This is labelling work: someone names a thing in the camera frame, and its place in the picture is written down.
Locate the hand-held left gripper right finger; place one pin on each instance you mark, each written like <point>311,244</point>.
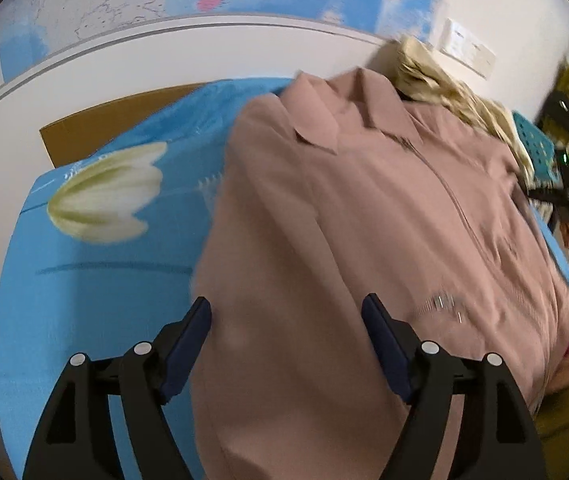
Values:
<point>388,342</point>

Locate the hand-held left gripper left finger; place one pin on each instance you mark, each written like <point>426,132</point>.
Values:
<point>185,352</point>

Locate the pink zip jacket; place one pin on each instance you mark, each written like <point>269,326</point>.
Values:
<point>339,235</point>

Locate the teal plastic stool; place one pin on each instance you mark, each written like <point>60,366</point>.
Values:
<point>534,145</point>

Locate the black box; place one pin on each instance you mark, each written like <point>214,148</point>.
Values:
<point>561,110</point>

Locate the blue floral bedsheet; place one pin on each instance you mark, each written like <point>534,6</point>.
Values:
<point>89,285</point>

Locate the beige crumpled garment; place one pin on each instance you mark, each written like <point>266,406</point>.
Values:
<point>429,75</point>

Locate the olive cloth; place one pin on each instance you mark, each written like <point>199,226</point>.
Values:
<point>559,425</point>

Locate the brown wooden headboard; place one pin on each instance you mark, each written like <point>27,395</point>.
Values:
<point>94,130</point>

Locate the white wall socket panel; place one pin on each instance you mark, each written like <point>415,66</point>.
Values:
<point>466,46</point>

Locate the large wall map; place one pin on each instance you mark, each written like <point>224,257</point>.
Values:
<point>114,10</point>

